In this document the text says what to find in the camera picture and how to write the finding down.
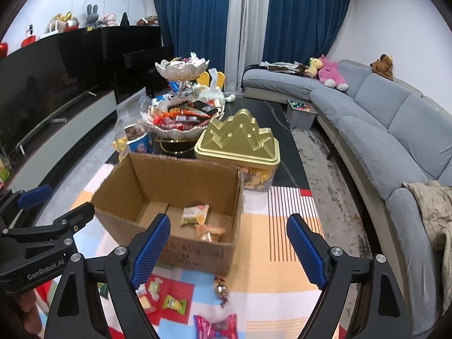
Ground white Denmas cheese ball packet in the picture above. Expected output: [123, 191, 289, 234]
[180, 204, 209, 227]

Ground gold red snack packet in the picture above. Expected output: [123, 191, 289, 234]
[195, 224, 226, 243]

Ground clear jar brown snacks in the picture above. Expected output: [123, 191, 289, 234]
[125, 124, 153, 154]

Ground person left hand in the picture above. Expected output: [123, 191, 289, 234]
[16, 290, 42, 335]

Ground dark green cracker packet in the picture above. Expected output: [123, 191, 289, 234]
[97, 282, 109, 300]

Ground grey white tv cabinet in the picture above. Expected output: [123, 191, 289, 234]
[8, 91, 116, 191]

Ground clear packet yellow cake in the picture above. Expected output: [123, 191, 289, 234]
[136, 284, 157, 314]

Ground pale green wrapped candy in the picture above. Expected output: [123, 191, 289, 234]
[148, 277, 164, 301]

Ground grey patterned rug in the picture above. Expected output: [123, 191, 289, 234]
[291, 126, 375, 325]

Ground green yellow snack packet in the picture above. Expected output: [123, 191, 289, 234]
[162, 294, 188, 315]

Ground yellow bear toy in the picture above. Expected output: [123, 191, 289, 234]
[113, 135, 129, 162]

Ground colourful patchwork tablecloth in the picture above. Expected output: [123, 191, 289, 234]
[34, 161, 354, 339]

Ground black television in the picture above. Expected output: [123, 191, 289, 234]
[1, 28, 114, 158]

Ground beige blanket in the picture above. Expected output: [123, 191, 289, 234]
[402, 180, 451, 314]

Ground clear plastic bag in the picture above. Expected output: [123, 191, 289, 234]
[115, 89, 152, 140]

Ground brown cardboard box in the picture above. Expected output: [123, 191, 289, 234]
[91, 153, 244, 276]

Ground red gold twisted candy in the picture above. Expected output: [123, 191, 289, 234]
[214, 276, 229, 308]

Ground pink snack packet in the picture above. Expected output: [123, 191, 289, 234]
[194, 314, 238, 339]

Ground red heart balloon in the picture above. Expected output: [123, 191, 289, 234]
[0, 42, 8, 59]

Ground grey corner sofa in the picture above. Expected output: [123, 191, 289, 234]
[242, 60, 451, 338]

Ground black piano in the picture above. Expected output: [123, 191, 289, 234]
[101, 25, 173, 103]

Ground gold mountain lid tin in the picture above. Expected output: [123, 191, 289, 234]
[195, 109, 281, 191]

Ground grey rabbit plush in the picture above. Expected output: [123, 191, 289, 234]
[86, 4, 99, 27]

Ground grey storage bin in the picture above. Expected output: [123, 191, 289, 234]
[286, 99, 318, 130]

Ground pink plush toy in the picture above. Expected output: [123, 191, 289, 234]
[318, 54, 349, 92]

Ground brown plush bear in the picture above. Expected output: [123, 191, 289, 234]
[370, 54, 394, 81]

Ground yellow plush toy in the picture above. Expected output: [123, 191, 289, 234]
[303, 57, 323, 79]

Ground white sheer curtain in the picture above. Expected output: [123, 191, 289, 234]
[225, 0, 270, 92]

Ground blue curtain right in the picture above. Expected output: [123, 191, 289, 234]
[262, 0, 351, 64]

